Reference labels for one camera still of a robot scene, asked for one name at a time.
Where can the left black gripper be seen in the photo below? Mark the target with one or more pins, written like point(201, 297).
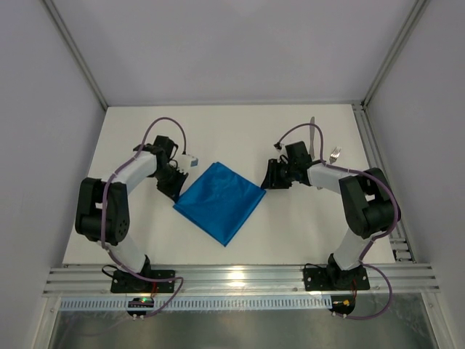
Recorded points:
point(171, 180)

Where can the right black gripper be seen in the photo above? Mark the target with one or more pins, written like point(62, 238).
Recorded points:
point(275, 174)

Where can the blue cloth napkin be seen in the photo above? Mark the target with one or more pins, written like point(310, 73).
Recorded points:
point(219, 202)

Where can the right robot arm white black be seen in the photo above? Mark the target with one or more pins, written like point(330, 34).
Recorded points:
point(370, 210)

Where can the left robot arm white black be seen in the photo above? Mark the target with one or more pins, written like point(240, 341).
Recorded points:
point(103, 217)

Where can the silver fork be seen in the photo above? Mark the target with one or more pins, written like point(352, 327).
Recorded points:
point(335, 154)

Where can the silver table knife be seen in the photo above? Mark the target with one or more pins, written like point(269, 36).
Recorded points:
point(312, 137)

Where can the left black connector box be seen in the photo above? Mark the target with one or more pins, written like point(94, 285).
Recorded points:
point(140, 306)

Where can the black connector box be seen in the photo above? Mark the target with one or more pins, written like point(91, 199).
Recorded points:
point(342, 307)
point(140, 306)

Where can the right black connector box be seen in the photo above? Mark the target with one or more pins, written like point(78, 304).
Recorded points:
point(342, 307)

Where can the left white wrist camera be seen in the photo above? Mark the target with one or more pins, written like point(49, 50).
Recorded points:
point(186, 162)

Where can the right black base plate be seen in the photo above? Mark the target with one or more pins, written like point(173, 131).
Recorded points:
point(332, 279)

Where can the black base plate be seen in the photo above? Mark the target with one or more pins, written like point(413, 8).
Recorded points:
point(332, 279)
point(125, 283)

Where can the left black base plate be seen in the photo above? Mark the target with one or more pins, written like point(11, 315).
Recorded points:
point(125, 283)

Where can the slotted grey cable duct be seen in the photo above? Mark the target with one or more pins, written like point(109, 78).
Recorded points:
point(199, 303)

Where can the right aluminium side rail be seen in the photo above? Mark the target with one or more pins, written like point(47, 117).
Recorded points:
point(398, 238)

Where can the aluminium front rail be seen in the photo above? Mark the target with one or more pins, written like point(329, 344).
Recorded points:
point(87, 280)

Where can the left aluminium frame post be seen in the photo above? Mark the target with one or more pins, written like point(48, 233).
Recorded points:
point(72, 47)

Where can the aluminium frame post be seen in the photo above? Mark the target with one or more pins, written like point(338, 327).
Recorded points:
point(72, 47)
point(410, 22)

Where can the right aluminium frame post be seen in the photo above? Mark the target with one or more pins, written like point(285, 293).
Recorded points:
point(410, 22)

